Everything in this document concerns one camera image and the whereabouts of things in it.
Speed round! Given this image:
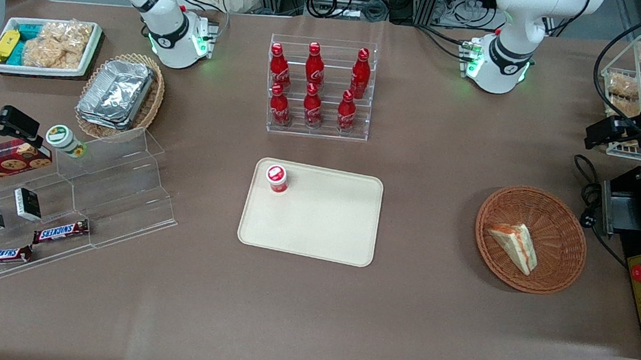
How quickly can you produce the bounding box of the stack of foil containers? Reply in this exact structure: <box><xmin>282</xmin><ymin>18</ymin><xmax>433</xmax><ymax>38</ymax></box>
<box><xmin>74</xmin><ymin>55</ymin><xmax>157</xmax><ymax>134</ymax></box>

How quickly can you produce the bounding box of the red cola bottle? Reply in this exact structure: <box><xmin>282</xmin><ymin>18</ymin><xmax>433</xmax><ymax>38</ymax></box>
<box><xmin>300</xmin><ymin>82</ymin><xmax>327</xmax><ymax>130</ymax></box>
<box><xmin>266</xmin><ymin>42</ymin><xmax>295</xmax><ymax>93</ymax></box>
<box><xmin>303</xmin><ymin>41</ymin><xmax>329</xmax><ymax>91</ymax></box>
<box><xmin>348</xmin><ymin>47</ymin><xmax>373</xmax><ymax>101</ymax></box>
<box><xmin>267</xmin><ymin>83</ymin><xmax>295</xmax><ymax>128</ymax></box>
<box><xmin>335</xmin><ymin>89</ymin><xmax>360</xmax><ymax>135</ymax></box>

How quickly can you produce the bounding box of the black power cable with plug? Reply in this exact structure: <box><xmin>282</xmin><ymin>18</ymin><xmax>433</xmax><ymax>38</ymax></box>
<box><xmin>561</xmin><ymin>153</ymin><xmax>641</xmax><ymax>268</ymax></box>

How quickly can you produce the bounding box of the teal snack packet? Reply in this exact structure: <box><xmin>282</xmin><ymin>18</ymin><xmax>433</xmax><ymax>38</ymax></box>
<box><xmin>7</xmin><ymin>20</ymin><xmax>44</xmax><ymax>68</ymax></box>

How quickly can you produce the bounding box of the beige plastic tray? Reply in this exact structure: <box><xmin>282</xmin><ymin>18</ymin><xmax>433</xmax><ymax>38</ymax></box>
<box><xmin>235</xmin><ymin>155</ymin><xmax>387</xmax><ymax>269</ymax></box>

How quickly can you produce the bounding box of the brown round wicker basket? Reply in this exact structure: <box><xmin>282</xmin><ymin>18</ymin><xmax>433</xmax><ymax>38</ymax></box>
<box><xmin>468</xmin><ymin>181</ymin><xmax>594</xmax><ymax>300</ymax></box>

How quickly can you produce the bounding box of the clear acrylic bottle rack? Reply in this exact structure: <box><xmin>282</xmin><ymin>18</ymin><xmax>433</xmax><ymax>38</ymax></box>
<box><xmin>260</xmin><ymin>32</ymin><xmax>380</xmax><ymax>144</ymax></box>

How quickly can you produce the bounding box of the light oval wicker basket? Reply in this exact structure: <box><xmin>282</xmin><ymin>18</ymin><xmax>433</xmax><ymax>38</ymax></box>
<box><xmin>73</xmin><ymin>47</ymin><xmax>168</xmax><ymax>146</ymax></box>

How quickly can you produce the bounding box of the white rectangular bin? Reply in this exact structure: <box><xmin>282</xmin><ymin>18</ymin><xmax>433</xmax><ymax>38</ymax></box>
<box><xmin>0</xmin><ymin>11</ymin><xmax>104</xmax><ymax>85</ymax></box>

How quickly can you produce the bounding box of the clear acrylic stepped display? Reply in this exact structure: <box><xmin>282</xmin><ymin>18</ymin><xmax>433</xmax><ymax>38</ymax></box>
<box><xmin>0</xmin><ymin>110</ymin><xmax>188</xmax><ymax>304</ymax></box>

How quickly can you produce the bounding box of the clear bag of rice crackers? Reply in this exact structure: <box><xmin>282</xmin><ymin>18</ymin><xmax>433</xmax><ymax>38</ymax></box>
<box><xmin>22</xmin><ymin>15</ymin><xmax>95</xmax><ymax>74</ymax></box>

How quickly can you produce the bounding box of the triangle sandwich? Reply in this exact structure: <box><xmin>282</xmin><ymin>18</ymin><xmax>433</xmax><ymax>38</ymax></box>
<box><xmin>482</xmin><ymin>220</ymin><xmax>543</xmax><ymax>277</ymax></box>

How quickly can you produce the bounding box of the brown chocolate bar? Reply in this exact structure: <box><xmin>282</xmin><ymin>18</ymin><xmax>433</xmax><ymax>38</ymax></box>
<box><xmin>32</xmin><ymin>214</ymin><xmax>92</xmax><ymax>251</ymax></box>
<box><xmin>0</xmin><ymin>241</ymin><xmax>35</xmax><ymax>273</ymax></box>

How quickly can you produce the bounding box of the green lidded cup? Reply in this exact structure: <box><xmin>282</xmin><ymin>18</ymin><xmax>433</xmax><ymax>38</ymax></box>
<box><xmin>43</xmin><ymin>123</ymin><xmax>89</xmax><ymax>160</ymax></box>

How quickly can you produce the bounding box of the yellow snack packet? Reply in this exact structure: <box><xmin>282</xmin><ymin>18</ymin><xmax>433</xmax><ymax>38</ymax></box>
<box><xmin>0</xmin><ymin>28</ymin><xmax>22</xmax><ymax>66</ymax></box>

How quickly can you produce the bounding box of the red lidded cup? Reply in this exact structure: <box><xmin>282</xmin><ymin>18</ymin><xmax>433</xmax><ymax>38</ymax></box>
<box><xmin>263</xmin><ymin>163</ymin><xmax>291</xmax><ymax>196</ymax></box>

